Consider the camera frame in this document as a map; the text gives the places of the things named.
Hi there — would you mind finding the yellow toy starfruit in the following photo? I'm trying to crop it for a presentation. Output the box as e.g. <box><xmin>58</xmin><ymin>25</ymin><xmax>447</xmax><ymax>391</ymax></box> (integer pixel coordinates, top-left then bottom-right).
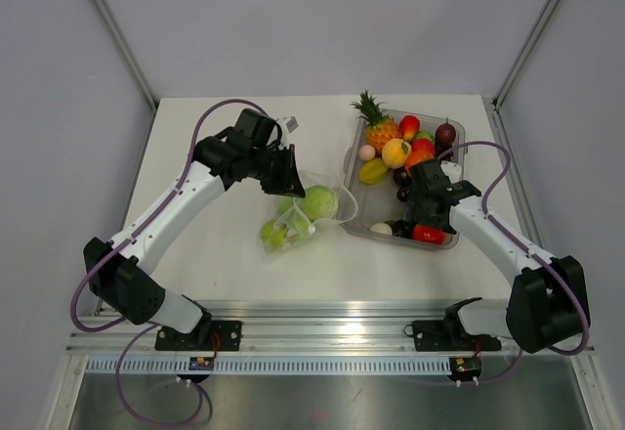
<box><xmin>358</xmin><ymin>157</ymin><xmax>389</xmax><ymax>185</ymax></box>

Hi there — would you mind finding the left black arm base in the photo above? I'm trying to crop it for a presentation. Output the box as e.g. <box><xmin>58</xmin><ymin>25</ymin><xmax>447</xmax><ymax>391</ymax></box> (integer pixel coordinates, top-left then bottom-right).
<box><xmin>154</xmin><ymin>320</ymin><xmax>243</xmax><ymax>352</ymax></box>

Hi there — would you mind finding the aluminium frame post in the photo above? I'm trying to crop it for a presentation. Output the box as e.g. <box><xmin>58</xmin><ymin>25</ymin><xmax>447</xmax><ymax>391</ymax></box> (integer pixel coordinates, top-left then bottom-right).
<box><xmin>89</xmin><ymin>0</ymin><xmax>159</xmax><ymax>115</ymax></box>
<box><xmin>492</xmin><ymin>0</ymin><xmax>563</xmax><ymax>111</ymax></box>

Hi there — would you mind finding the white toy egg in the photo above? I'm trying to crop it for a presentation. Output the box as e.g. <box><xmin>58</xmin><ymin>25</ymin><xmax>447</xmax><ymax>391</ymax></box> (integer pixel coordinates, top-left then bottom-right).
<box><xmin>369</xmin><ymin>222</ymin><xmax>393</xmax><ymax>236</ymax></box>

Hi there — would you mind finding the pink toy egg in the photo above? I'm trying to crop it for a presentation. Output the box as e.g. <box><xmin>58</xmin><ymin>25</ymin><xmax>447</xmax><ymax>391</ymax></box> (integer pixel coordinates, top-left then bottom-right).
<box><xmin>358</xmin><ymin>145</ymin><xmax>376</xmax><ymax>161</ymax></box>

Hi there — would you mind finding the aluminium mounting rail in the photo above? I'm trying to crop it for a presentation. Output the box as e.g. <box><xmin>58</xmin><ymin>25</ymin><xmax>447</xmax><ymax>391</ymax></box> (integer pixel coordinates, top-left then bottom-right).
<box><xmin>65</xmin><ymin>302</ymin><xmax>595</xmax><ymax>377</ymax></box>

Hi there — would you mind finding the light green toy fruit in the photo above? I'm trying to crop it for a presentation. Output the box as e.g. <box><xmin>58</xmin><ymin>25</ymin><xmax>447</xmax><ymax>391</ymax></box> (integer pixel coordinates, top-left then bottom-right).
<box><xmin>415</xmin><ymin>130</ymin><xmax>436</xmax><ymax>143</ymax></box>

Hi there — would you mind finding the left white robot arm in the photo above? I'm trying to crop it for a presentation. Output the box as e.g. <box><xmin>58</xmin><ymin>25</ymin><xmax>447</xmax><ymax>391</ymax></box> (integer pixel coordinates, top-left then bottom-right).
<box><xmin>80</xmin><ymin>101</ymin><xmax>305</xmax><ymax>350</ymax></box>

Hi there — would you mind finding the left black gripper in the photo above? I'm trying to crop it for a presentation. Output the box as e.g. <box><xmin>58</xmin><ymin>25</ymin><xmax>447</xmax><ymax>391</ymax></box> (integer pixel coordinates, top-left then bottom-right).
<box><xmin>249</xmin><ymin>144</ymin><xmax>306</xmax><ymax>197</ymax></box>

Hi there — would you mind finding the green toy cabbage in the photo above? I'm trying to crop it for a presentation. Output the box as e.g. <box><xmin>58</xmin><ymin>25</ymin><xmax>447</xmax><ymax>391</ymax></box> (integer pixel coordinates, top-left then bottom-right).
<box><xmin>300</xmin><ymin>185</ymin><xmax>339</xmax><ymax>221</ymax></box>

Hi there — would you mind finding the orange toy persimmon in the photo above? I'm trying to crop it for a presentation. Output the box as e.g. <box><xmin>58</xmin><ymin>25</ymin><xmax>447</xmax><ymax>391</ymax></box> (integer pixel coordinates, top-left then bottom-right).
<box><xmin>404</xmin><ymin>149</ymin><xmax>436</xmax><ymax>173</ymax></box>

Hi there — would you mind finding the dark purple passion fruit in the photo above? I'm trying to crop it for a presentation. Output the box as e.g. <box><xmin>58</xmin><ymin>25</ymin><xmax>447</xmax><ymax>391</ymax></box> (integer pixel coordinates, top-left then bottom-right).
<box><xmin>435</xmin><ymin>119</ymin><xmax>457</xmax><ymax>148</ymax></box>

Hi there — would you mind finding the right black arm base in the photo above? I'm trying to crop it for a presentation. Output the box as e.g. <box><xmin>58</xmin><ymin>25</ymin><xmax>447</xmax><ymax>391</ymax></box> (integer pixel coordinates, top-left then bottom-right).
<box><xmin>402</xmin><ymin>297</ymin><xmax>502</xmax><ymax>356</ymax></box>

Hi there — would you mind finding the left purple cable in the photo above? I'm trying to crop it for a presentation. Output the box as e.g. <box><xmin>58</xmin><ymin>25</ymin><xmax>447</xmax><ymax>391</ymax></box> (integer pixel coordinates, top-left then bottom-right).
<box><xmin>69</xmin><ymin>98</ymin><xmax>270</xmax><ymax>425</ymax></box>

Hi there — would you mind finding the clear zip top bag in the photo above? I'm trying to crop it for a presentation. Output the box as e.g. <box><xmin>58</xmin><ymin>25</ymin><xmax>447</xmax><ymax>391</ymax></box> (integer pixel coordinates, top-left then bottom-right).
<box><xmin>259</xmin><ymin>171</ymin><xmax>358</xmax><ymax>253</ymax></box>

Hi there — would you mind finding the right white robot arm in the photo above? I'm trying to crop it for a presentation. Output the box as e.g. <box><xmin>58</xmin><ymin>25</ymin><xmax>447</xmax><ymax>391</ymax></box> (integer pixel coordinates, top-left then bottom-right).
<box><xmin>403</xmin><ymin>159</ymin><xmax>591</xmax><ymax>355</ymax></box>

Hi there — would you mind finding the green toy pear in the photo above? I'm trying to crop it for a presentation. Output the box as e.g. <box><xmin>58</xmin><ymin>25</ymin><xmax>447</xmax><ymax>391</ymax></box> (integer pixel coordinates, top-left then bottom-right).
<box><xmin>277</xmin><ymin>198</ymin><xmax>301</xmax><ymax>223</ymax></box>

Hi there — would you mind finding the yellow toy peach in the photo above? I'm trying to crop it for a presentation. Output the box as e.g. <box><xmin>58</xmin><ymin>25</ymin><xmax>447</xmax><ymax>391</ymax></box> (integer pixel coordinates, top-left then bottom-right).
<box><xmin>381</xmin><ymin>139</ymin><xmax>412</xmax><ymax>169</ymax></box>

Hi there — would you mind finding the purple cable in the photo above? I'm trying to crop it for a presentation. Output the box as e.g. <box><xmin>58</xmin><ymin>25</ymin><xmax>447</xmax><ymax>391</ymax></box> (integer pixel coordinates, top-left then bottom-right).
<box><xmin>69</xmin><ymin>98</ymin><xmax>270</xmax><ymax>425</ymax></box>
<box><xmin>395</xmin><ymin>140</ymin><xmax>591</xmax><ymax>387</ymax></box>

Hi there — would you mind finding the purple toy eggplant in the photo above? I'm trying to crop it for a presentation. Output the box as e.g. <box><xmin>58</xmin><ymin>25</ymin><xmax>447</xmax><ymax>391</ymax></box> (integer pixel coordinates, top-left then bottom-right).
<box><xmin>392</xmin><ymin>167</ymin><xmax>412</xmax><ymax>202</ymax></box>

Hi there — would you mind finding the toy pineapple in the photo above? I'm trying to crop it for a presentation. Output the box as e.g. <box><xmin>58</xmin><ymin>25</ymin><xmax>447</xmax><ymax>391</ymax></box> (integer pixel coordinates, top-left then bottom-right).
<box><xmin>351</xmin><ymin>90</ymin><xmax>400</xmax><ymax>154</ymax></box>

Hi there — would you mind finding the left aluminium frame post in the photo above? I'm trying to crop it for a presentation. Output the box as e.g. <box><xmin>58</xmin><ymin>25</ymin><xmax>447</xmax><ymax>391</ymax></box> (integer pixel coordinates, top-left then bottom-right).
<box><xmin>89</xmin><ymin>0</ymin><xmax>159</xmax><ymax>115</ymax></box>

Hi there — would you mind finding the red toy mango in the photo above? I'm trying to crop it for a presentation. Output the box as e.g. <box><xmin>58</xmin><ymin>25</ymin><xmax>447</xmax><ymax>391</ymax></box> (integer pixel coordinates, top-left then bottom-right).
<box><xmin>398</xmin><ymin>114</ymin><xmax>421</xmax><ymax>143</ymax></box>

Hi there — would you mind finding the right aluminium frame post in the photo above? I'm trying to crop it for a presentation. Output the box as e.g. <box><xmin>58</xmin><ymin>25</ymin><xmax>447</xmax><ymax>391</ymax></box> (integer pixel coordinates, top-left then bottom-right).
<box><xmin>492</xmin><ymin>0</ymin><xmax>563</xmax><ymax>111</ymax></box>

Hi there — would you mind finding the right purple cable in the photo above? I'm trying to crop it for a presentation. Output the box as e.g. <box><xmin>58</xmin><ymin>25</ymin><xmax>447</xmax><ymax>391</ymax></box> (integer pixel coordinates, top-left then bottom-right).
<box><xmin>395</xmin><ymin>140</ymin><xmax>591</xmax><ymax>387</ymax></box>

